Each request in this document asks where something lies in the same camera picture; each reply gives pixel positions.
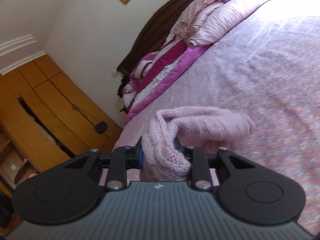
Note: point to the magenta striped blanket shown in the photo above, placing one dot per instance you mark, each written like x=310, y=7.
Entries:
x=156, y=72

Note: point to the dark wooden headboard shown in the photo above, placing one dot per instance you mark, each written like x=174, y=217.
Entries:
x=154, y=34

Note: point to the small black hanging pouch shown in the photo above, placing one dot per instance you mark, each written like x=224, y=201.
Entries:
x=101, y=127

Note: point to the pink floral bed sheet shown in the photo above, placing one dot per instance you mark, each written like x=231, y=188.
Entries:
x=268, y=68

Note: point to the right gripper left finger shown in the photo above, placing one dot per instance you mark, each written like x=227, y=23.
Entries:
x=74, y=188

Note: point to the yellow wooden wardrobe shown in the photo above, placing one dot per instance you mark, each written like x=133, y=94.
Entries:
x=45, y=120

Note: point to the pink checked quilt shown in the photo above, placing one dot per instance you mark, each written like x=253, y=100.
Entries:
x=204, y=22

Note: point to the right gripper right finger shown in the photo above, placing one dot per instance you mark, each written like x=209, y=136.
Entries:
x=246, y=190

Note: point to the pink knit cardigan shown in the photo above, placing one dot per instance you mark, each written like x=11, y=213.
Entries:
x=204, y=127

